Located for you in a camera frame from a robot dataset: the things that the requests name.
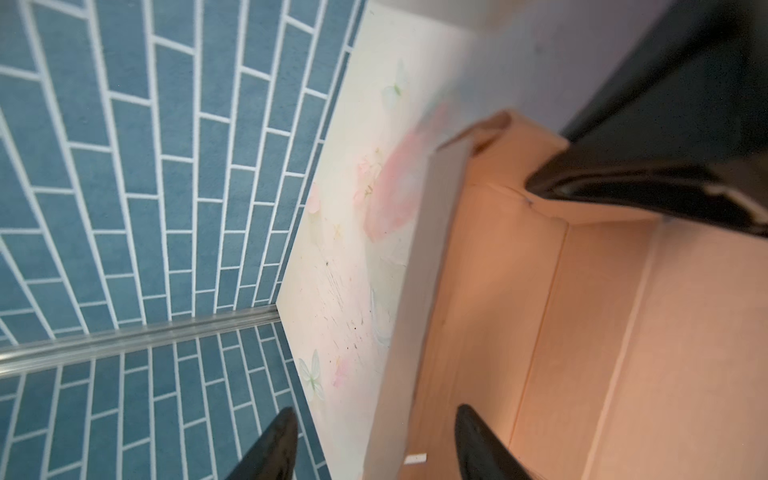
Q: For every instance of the aluminium corner frame post left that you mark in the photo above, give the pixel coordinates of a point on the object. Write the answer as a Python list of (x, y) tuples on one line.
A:
[(43, 355)]

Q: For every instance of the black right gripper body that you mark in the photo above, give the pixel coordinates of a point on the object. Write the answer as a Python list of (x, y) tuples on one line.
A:
[(697, 83)]

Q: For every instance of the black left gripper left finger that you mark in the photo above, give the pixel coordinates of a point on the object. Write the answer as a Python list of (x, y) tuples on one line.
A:
[(273, 455)]

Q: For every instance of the pink cardboard paper box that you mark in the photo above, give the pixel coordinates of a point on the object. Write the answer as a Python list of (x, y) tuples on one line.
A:
[(596, 342)]

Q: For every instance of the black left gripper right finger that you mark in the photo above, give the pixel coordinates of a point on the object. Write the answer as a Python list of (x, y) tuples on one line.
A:
[(481, 455)]

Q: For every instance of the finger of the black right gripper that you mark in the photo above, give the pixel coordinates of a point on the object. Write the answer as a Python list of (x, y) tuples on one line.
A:
[(726, 191)]

